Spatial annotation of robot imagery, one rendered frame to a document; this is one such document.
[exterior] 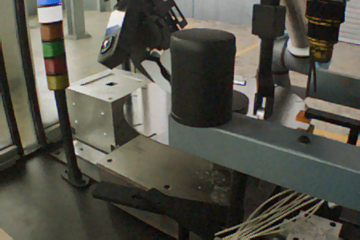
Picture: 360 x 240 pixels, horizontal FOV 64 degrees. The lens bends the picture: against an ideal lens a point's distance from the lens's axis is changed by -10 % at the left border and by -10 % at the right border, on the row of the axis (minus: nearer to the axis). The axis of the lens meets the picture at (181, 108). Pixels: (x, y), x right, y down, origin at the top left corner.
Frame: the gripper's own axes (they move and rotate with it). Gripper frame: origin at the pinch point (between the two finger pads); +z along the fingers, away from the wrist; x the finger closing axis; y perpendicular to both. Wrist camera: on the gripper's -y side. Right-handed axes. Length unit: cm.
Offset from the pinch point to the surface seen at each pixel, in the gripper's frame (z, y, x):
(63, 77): -12.2, -2.1, 19.6
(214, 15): 79, 625, 288
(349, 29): 201, 566, 19
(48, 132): -2.2, 2.5, 45.9
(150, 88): -0.7, 7.4, 11.5
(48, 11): -23.6, -0.9, 14.1
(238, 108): 7.0, 3.6, -5.6
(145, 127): 0.4, -6.7, 3.9
